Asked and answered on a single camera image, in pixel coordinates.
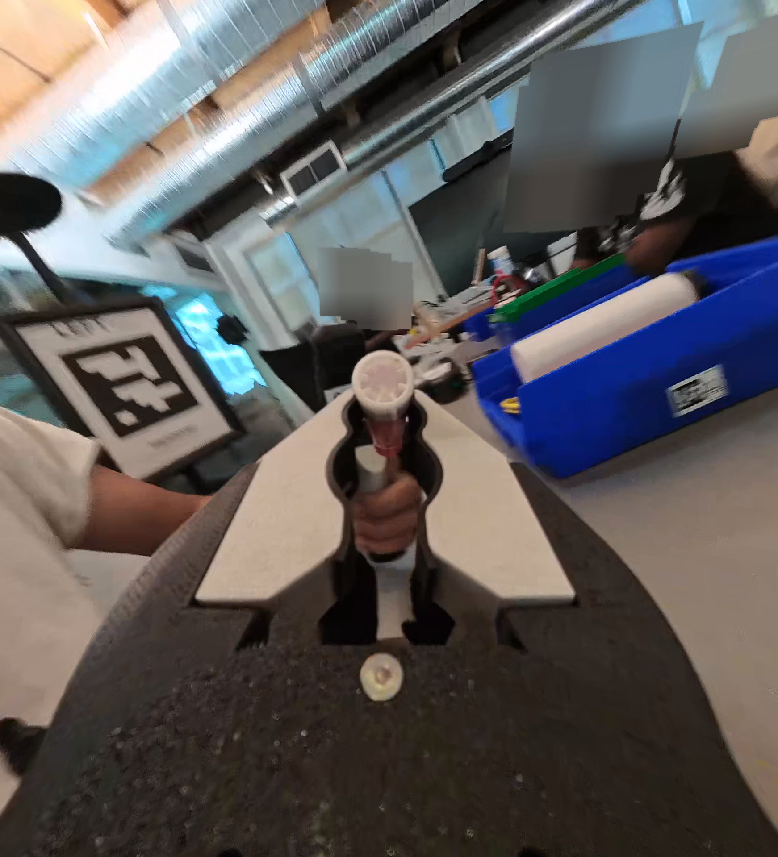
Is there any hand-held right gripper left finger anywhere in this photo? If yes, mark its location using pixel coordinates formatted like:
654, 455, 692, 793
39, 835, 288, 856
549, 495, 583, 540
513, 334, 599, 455
195, 393, 378, 645

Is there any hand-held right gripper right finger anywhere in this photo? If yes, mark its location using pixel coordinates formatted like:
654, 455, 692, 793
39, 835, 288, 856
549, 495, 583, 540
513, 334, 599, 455
401, 391, 577, 645

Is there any blue plastic bin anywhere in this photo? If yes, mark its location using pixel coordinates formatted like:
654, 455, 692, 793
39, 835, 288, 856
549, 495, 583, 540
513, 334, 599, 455
463, 268, 653, 344
471, 228, 778, 481

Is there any red whiteboard marker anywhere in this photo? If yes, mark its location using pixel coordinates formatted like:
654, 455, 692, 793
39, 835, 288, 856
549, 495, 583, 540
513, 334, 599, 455
351, 349, 418, 499

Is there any person's left forearm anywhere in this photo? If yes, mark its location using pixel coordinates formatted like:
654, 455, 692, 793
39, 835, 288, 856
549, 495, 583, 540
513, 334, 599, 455
84, 464, 213, 558

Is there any person's left hand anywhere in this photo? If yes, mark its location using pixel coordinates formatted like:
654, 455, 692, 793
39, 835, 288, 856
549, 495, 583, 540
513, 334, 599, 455
352, 472, 428, 560

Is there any black-framed marker sign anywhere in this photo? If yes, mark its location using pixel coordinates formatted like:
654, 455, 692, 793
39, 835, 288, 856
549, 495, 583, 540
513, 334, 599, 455
0, 296, 248, 482

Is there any white bottle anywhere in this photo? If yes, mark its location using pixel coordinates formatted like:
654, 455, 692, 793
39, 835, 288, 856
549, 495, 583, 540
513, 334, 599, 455
510, 270, 709, 384

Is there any black round-top stand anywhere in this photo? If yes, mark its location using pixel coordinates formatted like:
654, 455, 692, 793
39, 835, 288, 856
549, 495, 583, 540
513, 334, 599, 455
0, 173, 93, 307

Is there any black shoulder strap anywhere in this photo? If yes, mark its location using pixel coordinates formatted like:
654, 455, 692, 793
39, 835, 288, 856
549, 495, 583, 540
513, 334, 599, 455
0, 683, 50, 778

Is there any silver ventilation duct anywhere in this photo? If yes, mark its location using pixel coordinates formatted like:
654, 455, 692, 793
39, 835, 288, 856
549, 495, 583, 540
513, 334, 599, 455
7, 0, 477, 249

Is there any smooth silver duct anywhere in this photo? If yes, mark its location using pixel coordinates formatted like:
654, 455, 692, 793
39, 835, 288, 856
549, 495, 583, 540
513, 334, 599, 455
343, 0, 639, 170

